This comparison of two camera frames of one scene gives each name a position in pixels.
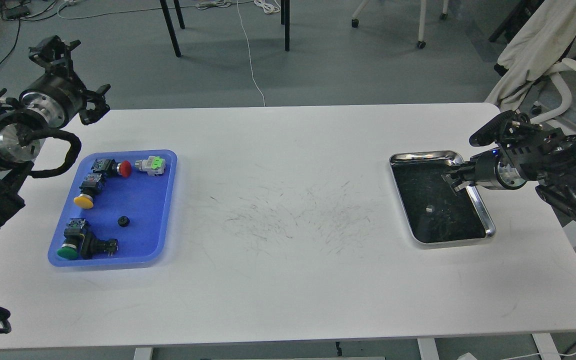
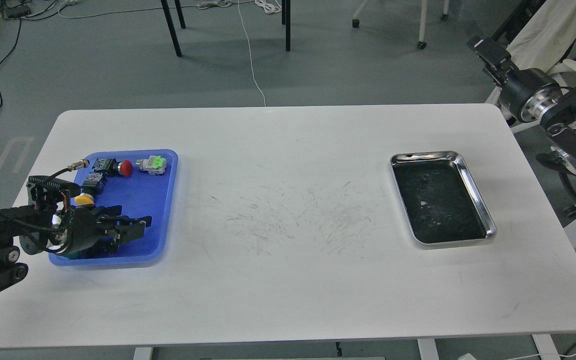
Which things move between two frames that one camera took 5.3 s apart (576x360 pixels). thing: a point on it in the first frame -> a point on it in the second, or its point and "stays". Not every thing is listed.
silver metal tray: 433,211 stays
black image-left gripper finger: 90,105 -> 123,229
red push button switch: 109,168 stays
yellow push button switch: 92,185 stays
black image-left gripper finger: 54,55 -> 100,212
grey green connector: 154,166 stays
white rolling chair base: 421,43 stays
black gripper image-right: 485,168 -> 530,94
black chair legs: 285,16 stays
